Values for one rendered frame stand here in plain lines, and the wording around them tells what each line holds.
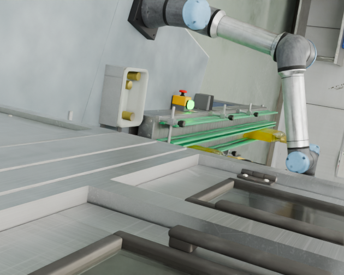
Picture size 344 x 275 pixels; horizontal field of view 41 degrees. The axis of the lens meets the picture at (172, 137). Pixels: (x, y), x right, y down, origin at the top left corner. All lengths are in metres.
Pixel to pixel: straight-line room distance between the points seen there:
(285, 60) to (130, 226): 1.23
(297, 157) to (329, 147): 6.11
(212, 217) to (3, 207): 0.21
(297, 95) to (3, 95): 0.94
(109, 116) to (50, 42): 0.39
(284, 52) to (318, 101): 6.06
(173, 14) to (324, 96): 6.03
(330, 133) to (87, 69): 6.32
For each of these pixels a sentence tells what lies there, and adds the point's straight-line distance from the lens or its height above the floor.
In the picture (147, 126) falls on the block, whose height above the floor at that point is 0.86.
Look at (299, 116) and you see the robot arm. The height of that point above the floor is 1.44.
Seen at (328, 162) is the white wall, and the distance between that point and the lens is 7.75.
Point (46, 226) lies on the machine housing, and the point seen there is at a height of 1.46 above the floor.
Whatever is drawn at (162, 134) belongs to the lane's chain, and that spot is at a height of 0.88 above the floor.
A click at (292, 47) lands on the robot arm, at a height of 1.37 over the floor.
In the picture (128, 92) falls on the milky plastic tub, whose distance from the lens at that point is 1.87.
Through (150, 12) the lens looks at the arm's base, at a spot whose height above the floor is 0.81.
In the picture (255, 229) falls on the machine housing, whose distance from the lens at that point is 0.49.
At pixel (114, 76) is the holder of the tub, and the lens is 1.72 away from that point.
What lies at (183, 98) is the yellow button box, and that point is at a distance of 2.24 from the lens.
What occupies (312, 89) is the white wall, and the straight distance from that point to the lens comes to 7.72.
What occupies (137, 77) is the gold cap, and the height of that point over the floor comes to 0.81.
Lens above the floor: 1.73
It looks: 24 degrees down
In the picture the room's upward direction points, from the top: 103 degrees clockwise
